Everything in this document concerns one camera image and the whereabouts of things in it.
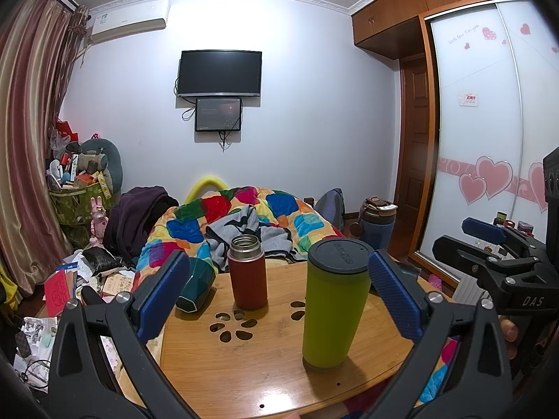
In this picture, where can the pink rabbit toy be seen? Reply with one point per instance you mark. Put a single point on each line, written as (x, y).
(98, 225)

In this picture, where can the white air conditioner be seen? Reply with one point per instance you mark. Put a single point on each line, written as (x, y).
(129, 19)

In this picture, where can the large blue water bottle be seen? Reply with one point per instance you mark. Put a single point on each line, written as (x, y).
(377, 231)

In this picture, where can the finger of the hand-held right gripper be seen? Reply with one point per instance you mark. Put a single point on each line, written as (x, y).
(493, 270)
(482, 229)

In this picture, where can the wooden wardrobe with sliding doors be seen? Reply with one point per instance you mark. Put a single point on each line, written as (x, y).
(476, 118)

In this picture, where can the small black monitor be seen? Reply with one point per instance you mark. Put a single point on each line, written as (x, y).
(218, 114)

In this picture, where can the grey blue backpack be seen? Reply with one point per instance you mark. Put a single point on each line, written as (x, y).
(332, 207)

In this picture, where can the green cup with dark lid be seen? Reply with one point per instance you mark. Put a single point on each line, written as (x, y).
(334, 310)

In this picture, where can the dark green faceted cup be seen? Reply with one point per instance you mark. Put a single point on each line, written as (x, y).
(196, 286)

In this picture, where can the black wall television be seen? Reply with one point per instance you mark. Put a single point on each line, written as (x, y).
(219, 73)

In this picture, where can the small jar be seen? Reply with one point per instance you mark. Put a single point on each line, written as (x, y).
(500, 218)
(525, 227)

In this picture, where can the red thermos flask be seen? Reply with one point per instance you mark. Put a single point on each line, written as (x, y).
(247, 279)

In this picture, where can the dark purple clothing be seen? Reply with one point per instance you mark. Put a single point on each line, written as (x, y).
(131, 218)

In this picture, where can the red gift bag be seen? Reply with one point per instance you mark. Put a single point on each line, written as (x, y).
(65, 130)

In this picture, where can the white radiator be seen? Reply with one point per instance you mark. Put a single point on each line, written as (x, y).
(470, 289)

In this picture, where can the black plastic bag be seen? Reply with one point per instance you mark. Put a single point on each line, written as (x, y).
(102, 258)

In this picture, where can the green storage bag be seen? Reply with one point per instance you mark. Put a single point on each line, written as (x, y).
(78, 207)

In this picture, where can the yellow foam tube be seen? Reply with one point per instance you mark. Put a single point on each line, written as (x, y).
(208, 182)

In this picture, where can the grey plush cushion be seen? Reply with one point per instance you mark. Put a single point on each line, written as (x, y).
(112, 166)

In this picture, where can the striped brown curtain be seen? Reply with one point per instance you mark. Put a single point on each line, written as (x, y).
(30, 139)

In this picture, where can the grey garment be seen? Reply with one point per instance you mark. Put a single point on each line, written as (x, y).
(244, 233)

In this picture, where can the white patterned paper bag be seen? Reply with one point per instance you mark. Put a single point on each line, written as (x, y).
(37, 336)

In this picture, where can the red booklet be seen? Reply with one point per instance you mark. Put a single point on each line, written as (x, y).
(59, 292)

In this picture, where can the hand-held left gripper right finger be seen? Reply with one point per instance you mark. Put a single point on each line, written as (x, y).
(396, 299)

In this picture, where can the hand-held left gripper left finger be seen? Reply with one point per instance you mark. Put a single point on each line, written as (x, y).
(158, 299)

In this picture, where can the person's right hand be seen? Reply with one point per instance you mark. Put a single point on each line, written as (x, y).
(509, 330)

